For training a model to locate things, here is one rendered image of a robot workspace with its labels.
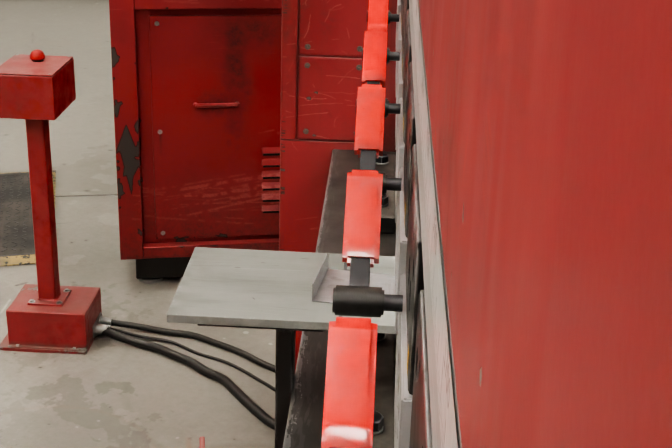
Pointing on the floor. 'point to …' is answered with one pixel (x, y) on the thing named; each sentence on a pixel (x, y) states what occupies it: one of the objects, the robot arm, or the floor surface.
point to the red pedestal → (44, 213)
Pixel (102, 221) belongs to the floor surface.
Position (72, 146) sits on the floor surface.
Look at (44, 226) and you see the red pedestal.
